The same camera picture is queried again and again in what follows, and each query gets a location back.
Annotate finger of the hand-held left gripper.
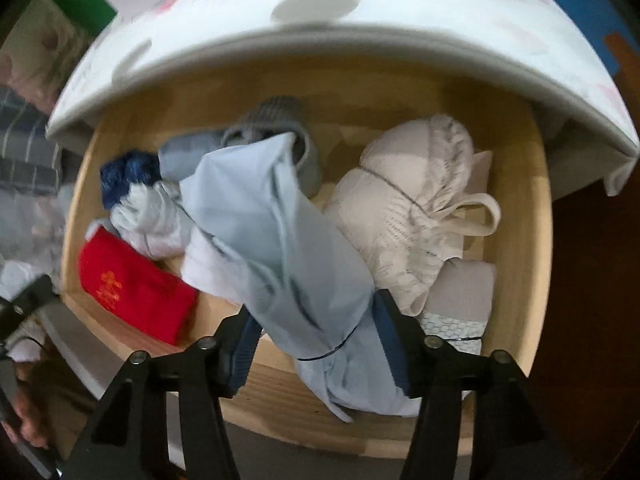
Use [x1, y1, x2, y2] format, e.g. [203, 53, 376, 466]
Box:
[0, 275, 56, 321]

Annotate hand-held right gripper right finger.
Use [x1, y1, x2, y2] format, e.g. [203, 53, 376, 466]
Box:
[372, 287, 576, 480]

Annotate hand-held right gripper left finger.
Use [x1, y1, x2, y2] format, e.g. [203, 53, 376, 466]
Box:
[60, 305, 263, 480]

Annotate beige garment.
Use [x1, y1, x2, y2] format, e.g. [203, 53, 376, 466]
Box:
[422, 257, 497, 323]

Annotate light blue underwear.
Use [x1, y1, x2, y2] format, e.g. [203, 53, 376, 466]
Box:
[180, 132, 426, 423]

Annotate pale mint underwear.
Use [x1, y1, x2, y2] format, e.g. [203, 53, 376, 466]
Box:
[110, 180, 196, 261]

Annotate wooden drawer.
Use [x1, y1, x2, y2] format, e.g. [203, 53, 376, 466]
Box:
[37, 55, 556, 466]

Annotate grey ribbed sock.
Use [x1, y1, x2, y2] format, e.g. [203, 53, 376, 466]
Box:
[220, 96, 325, 198]

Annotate navy floral lace underwear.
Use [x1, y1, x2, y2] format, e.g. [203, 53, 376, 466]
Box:
[100, 150, 163, 211]

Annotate person's left hand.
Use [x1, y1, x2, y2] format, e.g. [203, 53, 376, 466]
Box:
[12, 360, 56, 451]

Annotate white hexagon patterned cloth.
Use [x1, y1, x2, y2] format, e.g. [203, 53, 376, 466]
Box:
[417, 310, 486, 356]

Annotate red embroidered cloth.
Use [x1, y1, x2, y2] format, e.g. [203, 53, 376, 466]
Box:
[78, 225, 200, 347]

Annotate cream lace bra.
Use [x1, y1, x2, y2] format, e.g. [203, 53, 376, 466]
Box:
[325, 114, 502, 316]

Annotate grey plaid cloth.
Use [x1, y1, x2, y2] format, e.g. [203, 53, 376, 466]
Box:
[0, 87, 63, 193]

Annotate light blue rolled sock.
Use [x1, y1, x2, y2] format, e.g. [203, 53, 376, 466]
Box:
[159, 130, 226, 181]

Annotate floral printed cloth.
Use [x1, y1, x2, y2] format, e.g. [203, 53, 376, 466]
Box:
[0, 0, 96, 96]

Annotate blue board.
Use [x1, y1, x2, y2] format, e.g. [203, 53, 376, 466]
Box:
[510, 0, 631, 76]

